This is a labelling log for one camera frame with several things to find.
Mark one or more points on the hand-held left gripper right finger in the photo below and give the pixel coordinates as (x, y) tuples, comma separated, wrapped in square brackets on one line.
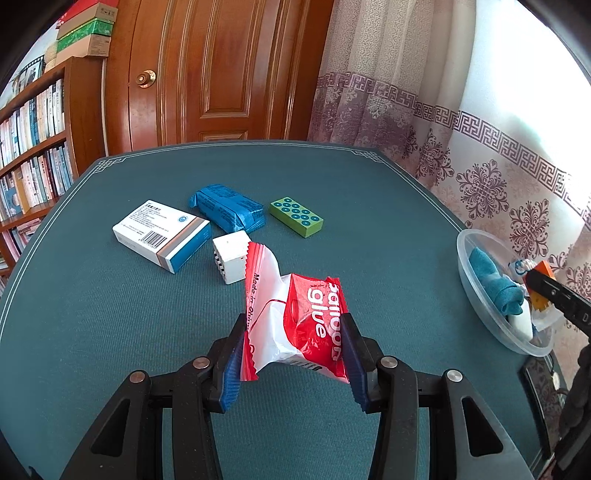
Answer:
[(355, 374)]

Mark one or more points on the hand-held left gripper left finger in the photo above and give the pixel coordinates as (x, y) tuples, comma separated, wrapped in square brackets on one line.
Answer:
[(233, 374)]

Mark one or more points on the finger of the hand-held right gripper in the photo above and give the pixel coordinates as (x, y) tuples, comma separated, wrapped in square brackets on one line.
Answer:
[(554, 293)]

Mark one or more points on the yellow and orange building block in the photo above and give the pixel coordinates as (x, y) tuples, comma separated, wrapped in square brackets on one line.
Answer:
[(541, 266)]

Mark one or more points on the teal cloth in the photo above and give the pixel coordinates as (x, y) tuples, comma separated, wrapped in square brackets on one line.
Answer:
[(494, 286)]

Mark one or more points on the red and white glue bag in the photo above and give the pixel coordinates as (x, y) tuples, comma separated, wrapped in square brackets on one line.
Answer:
[(309, 323)]

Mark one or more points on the clear plastic bowl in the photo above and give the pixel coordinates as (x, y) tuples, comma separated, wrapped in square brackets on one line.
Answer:
[(475, 300)]

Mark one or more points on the white charger cube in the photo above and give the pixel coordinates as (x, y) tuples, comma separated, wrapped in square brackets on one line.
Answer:
[(233, 258)]

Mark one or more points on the white and blue medicine box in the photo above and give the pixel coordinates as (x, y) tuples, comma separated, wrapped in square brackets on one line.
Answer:
[(157, 230)]

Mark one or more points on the blue cracker packet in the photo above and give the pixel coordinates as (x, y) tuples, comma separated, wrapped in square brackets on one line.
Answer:
[(226, 207)]

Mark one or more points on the green dotted block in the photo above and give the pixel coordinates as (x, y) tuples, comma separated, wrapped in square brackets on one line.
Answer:
[(293, 212)]

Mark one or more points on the teal table mat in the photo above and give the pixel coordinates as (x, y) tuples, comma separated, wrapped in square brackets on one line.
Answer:
[(115, 323)]

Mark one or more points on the patterned purple curtain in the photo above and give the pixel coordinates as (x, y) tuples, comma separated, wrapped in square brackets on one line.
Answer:
[(415, 69)]

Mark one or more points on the wooden bookshelf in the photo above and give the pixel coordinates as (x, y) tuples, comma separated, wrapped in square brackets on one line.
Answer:
[(85, 115)]

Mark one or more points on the wooden door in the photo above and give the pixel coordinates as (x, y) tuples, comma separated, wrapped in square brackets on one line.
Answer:
[(221, 69)]

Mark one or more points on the brass doorknob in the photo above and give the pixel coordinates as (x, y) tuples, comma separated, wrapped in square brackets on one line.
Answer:
[(146, 79)]

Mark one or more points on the rows of books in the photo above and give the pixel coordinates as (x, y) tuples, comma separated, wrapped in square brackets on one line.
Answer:
[(27, 124)]

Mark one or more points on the green box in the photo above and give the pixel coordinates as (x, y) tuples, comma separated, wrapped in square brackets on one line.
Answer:
[(85, 28)]

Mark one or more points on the red box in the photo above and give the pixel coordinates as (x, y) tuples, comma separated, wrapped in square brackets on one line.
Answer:
[(87, 11)]

